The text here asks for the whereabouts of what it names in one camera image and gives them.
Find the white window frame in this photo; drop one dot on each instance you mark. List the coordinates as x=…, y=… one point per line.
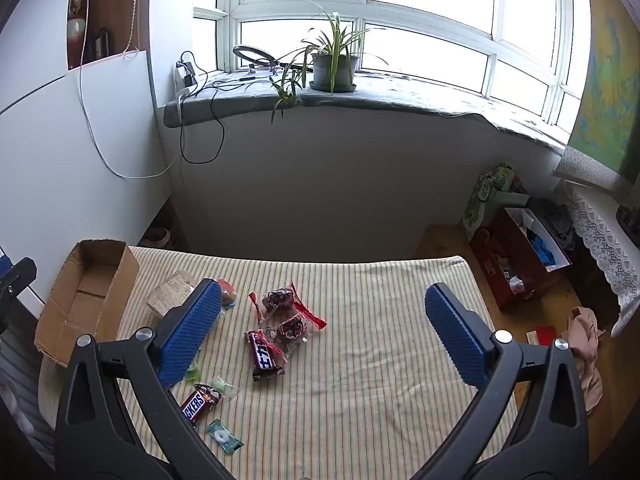
x=280, y=8

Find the potted spider plant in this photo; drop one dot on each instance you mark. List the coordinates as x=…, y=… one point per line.
x=332, y=72

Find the teal mint candy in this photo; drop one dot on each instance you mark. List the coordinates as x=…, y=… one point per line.
x=220, y=432

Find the red storage box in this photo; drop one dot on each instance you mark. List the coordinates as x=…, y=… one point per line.
x=495, y=260

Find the white lace cloth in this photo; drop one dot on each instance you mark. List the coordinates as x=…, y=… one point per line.
x=595, y=230

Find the brown chocolate bar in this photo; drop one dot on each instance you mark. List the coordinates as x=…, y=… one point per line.
x=197, y=405
x=264, y=355

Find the clear candy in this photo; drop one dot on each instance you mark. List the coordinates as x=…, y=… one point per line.
x=224, y=389

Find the striped table cloth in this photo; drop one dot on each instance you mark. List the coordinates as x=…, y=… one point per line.
x=375, y=335

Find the red book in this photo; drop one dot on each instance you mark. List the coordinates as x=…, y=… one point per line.
x=542, y=335

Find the beige cracker packet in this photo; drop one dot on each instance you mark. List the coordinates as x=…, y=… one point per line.
x=167, y=295

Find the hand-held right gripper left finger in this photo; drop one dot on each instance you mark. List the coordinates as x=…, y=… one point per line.
x=192, y=332

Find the yellow ball candy green wrapper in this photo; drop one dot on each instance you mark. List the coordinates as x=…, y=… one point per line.
x=193, y=372

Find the grey windowsill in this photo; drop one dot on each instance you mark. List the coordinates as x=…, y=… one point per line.
x=400, y=95

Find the wall map poster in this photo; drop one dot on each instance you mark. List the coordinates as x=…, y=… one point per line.
x=610, y=85

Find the red green wrapped candy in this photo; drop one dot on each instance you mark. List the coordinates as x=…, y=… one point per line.
x=230, y=296

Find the beige cloth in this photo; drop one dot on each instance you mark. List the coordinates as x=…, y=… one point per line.
x=585, y=340

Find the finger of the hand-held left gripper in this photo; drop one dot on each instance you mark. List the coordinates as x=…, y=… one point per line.
x=17, y=280

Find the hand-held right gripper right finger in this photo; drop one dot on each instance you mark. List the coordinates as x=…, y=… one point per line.
x=457, y=332

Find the clear red-edged cake packet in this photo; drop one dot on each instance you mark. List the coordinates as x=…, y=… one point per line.
x=293, y=329
x=277, y=299

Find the green gift bag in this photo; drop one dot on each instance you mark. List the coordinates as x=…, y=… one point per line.
x=480, y=200

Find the brown cardboard box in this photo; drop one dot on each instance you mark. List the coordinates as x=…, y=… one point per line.
x=60, y=310

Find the white cabinet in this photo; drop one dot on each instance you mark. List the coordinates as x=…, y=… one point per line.
x=50, y=160

